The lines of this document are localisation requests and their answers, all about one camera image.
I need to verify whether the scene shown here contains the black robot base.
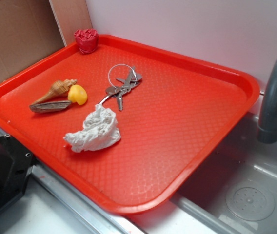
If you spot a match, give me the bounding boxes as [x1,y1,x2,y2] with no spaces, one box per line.
[0,135,35,213]

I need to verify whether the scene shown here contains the red plastic tray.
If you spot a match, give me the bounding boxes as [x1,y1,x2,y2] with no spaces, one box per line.
[0,35,260,215]

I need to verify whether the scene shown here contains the crumpled white paper towel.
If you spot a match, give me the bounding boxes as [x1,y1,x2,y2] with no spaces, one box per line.
[63,104,121,153]

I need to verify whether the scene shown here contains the silver key bunch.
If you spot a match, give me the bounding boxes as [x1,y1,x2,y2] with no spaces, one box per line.
[99,64,142,111]

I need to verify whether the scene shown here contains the yellow rubber duck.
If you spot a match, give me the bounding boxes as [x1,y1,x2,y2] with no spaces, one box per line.
[67,85,88,105]

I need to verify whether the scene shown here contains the brown spiral seashell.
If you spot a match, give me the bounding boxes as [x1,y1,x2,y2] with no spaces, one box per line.
[32,79,77,105]

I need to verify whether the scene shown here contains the red paper rose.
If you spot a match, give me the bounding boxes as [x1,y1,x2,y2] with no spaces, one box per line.
[74,29,99,55]

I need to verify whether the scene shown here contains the grey driftwood piece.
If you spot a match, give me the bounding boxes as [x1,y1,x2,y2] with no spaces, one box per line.
[29,100,72,113]

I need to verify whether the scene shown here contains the grey plastic sink basin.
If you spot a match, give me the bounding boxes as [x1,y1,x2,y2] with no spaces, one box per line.
[131,114,277,234]

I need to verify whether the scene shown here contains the grey sink faucet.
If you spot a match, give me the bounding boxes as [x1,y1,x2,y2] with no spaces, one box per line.
[257,35,277,144]

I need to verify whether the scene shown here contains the round sink drain cover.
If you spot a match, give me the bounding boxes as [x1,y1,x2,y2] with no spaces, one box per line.
[225,181,275,221]

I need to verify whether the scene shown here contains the brown cardboard panel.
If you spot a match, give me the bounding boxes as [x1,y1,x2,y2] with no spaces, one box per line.
[0,0,64,83]

